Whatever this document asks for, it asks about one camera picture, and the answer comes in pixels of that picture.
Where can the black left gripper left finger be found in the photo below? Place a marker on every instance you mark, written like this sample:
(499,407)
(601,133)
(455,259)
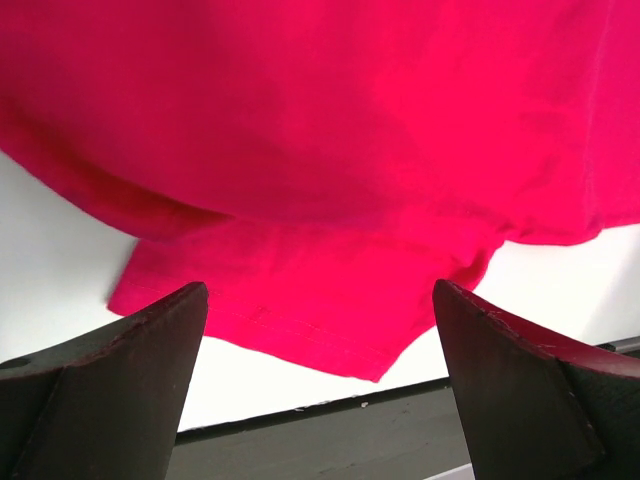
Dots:
(106,404)

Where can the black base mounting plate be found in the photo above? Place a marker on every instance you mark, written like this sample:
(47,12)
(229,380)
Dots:
(412,432)

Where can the crimson red t shirt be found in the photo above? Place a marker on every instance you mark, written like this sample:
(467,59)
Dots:
(319,165)

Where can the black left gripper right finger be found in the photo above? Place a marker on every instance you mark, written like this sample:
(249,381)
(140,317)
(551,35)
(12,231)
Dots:
(533,403)

